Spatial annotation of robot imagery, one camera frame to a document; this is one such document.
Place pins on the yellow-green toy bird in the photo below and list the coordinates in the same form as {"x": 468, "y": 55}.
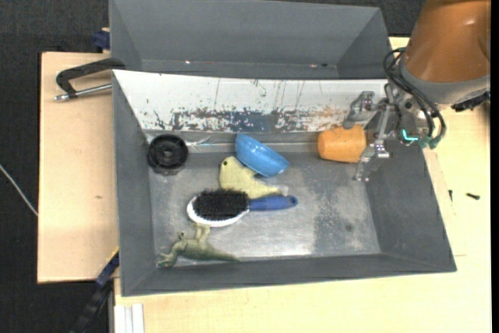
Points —
{"x": 238, "y": 177}

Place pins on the blue bowl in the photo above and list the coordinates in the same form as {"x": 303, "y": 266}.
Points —
{"x": 257, "y": 156}

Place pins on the pale wood board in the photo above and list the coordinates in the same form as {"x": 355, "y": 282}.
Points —
{"x": 74, "y": 167}

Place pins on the blue and white hairbrush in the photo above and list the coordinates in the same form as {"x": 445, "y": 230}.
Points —
{"x": 222, "y": 206}

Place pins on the black ribbed round wheel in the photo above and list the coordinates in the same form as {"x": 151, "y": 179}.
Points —
{"x": 167, "y": 154}

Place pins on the orange cup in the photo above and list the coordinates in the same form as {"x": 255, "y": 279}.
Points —
{"x": 339, "y": 144}

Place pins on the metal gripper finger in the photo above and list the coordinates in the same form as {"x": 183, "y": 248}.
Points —
{"x": 360, "y": 109}
{"x": 376, "y": 158}

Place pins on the green toy dinosaur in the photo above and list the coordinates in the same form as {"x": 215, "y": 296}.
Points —
{"x": 195, "y": 249}

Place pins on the small black screw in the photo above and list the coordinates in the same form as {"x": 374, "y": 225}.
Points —
{"x": 473, "y": 197}

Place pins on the grey metal bin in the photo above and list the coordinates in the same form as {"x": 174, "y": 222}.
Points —
{"x": 273, "y": 230}

